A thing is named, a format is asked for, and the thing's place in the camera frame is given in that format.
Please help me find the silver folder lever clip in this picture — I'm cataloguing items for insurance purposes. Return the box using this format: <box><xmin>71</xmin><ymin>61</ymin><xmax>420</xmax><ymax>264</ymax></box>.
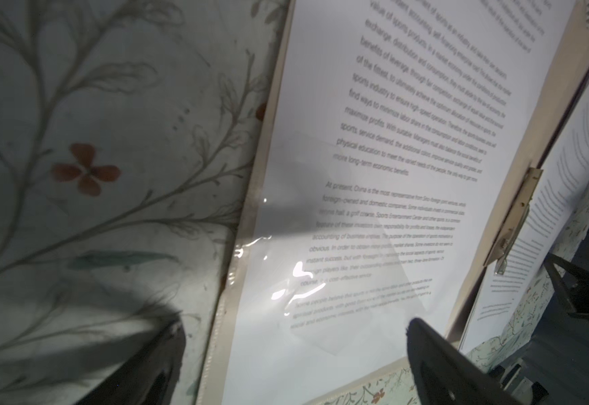
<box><xmin>485</xmin><ymin>167</ymin><xmax>543</xmax><ymax>276</ymax></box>

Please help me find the printed paper sheet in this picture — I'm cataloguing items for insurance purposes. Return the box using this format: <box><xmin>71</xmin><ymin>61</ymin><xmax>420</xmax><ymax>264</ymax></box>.
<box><xmin>459</xmin><ymin>84</ymin><xmax>589</xmax><ymax>354</ymax></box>
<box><xmin>220</xmin><ymin>0</ymin><xmax>576</xmax><ymax>405</ymax></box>

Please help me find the brown kraft paper folder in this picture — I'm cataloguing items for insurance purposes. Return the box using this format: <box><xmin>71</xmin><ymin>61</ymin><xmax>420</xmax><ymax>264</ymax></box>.
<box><xmin>195</xmin><ymin>0</ymin><xmax>589</xmax><ymax>405</ymax></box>

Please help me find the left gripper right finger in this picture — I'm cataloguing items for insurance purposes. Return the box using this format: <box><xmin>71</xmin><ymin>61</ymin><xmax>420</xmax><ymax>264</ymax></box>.
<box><xmin>407</xmin><ymin>318</ymin><xmax>518</xmax><ymax>405</ymax></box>

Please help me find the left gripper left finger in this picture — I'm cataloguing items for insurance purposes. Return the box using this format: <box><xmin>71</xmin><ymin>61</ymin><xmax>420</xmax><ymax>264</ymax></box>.
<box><xmin>77</xmin><ymin>319</ymin><xmax>187</xmax><ymax>405</ymax></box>

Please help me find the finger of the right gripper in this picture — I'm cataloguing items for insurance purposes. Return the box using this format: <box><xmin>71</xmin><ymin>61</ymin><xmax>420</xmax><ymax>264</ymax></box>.
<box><xmin>543</xmin><ymin>253</ymin><xmax>589</xmax><ymax>322</ymax></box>

